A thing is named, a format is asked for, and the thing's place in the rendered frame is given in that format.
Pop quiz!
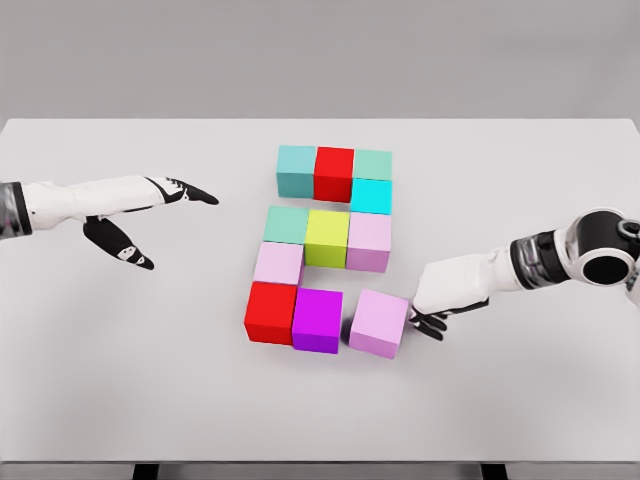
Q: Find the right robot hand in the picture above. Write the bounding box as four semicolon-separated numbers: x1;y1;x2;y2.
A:
409;253;494;342

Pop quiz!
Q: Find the magenta cube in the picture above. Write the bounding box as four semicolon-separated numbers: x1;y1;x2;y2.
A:
291;287;345;356

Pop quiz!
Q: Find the dusty teal cube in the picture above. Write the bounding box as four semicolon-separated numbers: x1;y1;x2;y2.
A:
276;144;318;199

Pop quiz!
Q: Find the bright cyan cube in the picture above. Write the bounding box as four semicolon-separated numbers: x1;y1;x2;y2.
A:
349;177;394;217

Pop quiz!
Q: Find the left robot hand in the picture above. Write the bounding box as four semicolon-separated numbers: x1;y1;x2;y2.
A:
71;174;221;272

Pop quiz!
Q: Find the pale pink cube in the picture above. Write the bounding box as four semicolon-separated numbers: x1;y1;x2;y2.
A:
252;241;306;288
345;211;393;274
348;288;413;361

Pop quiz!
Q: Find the red cube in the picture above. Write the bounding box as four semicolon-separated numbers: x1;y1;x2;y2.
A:
313;146;356;204
243;281;300;347

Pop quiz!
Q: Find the mint green cube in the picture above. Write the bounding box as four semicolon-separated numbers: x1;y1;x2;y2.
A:
262;204;310;247
352;148;394;183

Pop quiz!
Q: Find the yellow-green cube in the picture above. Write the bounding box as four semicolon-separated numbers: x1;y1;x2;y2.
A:
303;209;353;269

